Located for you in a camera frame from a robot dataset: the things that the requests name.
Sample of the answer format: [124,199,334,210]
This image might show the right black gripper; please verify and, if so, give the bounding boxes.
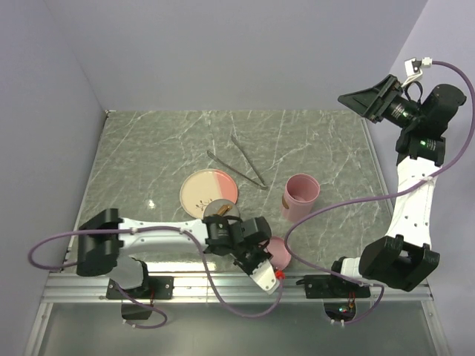
[338,74,423,129]

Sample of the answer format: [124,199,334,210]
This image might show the pink round lid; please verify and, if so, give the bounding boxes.
[266,236,292,271]

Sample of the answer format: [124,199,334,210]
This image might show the grey round lid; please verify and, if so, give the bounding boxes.
[203,199,240,217]

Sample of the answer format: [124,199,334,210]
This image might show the metal tongs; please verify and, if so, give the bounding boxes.
[206,133,269,191]

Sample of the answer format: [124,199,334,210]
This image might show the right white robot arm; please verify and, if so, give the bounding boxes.
[327,75,467,297]

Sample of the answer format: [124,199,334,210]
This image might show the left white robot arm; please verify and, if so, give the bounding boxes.
[76,208,279,298]

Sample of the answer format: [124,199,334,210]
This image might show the pink cylindrical container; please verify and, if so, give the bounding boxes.
[281,174,321,223]

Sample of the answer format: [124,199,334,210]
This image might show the pink and cream plate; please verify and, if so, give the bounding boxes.
[179,168,238,219]

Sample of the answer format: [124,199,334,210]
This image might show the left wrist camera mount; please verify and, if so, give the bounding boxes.
[249,260,280,295]

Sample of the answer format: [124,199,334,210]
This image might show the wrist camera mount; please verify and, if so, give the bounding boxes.
[402,57,433,88]
[249,260,280,295]

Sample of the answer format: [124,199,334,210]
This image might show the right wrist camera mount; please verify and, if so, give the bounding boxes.
[402,57,433,88]

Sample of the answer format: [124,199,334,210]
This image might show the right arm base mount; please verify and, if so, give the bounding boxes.
[296,272,372,323]

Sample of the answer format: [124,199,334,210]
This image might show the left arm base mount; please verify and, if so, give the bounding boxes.
[105,276,174,322]

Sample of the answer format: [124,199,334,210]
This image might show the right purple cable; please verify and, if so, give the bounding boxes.
[284,61,475,327]

